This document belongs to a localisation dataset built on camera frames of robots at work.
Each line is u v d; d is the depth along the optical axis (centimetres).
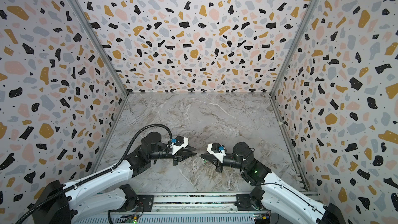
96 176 47
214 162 64
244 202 74
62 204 39
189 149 69
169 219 78
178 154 63
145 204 73
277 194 50
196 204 76
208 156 60
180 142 58
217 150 58
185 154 68
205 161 88
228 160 62
